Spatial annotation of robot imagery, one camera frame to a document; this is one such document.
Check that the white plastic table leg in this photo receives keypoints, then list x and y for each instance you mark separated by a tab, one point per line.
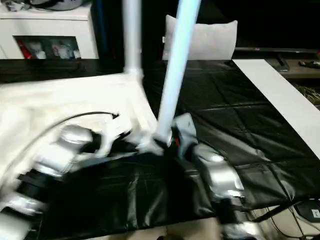
177	70
132	37

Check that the white plastic table top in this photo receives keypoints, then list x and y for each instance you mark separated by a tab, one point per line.
62	100

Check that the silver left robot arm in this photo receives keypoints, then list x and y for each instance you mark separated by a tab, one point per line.
57	152

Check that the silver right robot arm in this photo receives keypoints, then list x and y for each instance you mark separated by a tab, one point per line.
220	172

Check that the black table mat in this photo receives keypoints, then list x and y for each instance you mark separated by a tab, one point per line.
237	112

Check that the grey cushion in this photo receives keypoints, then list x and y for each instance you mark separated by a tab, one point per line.
215	40

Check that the black stand bar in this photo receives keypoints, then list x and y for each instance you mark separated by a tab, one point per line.
277	211

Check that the white cabinet with glass doors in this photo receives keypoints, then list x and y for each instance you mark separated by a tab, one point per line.
50	25

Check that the black couch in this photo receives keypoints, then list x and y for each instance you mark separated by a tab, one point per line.
275	22

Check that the silver and black helmet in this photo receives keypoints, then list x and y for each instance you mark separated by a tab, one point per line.
57	3

